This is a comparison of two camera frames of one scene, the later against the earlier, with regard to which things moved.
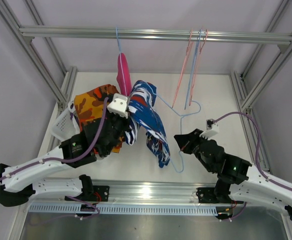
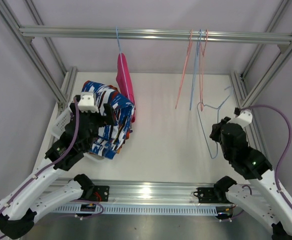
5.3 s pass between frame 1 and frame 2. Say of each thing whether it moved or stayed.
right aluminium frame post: stayed
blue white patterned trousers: moved
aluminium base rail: stayed
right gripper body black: moved
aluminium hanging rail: stayed
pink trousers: stayed
